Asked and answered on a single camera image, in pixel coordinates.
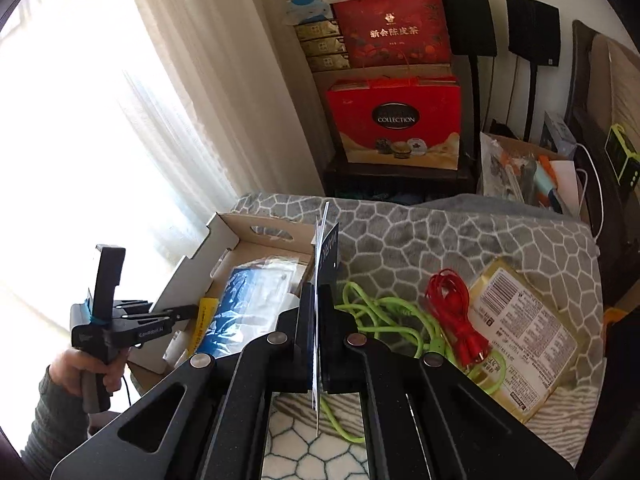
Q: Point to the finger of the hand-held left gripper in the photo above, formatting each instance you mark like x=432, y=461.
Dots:
x=165, y=317
x=132, y=304

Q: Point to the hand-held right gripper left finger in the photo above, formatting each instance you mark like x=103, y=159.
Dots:
x=305, y=340

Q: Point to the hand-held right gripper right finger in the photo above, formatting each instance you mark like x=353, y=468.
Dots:
x=332, y=345

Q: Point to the yellow instruction booklet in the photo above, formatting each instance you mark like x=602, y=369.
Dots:
x=202, y=325

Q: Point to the shallow white cardboard box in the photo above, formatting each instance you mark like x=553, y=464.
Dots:
x=185, y=280

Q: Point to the clear bag with blue contents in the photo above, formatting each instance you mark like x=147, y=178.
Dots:
x=250, y=300

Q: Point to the black paper card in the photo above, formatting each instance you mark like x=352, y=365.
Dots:
x=327, y=255

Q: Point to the gold plastic packet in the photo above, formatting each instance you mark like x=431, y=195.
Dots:
x=525, y=330

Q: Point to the person's left forearm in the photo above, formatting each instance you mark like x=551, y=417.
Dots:
x=55, y=420

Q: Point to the person's left hand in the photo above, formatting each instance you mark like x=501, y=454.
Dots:
x=67, y=372

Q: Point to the grey patterned blanket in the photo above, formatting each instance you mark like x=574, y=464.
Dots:
x=400, y=240

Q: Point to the dark wooden stand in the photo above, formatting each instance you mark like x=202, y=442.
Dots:
x=400, y=180

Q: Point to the white curtain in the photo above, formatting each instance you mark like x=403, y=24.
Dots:
x=175, y=85

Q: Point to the red gift bag with oval label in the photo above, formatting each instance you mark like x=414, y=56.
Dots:
x=395, y=110

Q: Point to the clear plastic bag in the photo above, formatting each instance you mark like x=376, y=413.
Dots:
x=497, y=165

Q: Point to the open brown cardboard box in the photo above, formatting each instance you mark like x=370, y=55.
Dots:
x=525, y=147

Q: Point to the white envelope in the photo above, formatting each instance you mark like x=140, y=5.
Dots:
x=562, y=180

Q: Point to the red floral gift bag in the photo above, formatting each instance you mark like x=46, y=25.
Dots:
x=395, y=30

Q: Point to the blue tissue pack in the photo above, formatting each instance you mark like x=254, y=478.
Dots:
x=307, y=7

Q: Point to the green black device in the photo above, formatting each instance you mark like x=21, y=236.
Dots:
x=622, y=152

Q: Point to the black speaker on stand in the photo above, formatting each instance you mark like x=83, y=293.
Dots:
x=467, y=20
x=532, y=30

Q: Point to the wooden sofa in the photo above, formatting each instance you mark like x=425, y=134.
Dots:
x=585, y=85

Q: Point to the beige cushion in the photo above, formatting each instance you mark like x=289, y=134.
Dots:
x=622, y=80

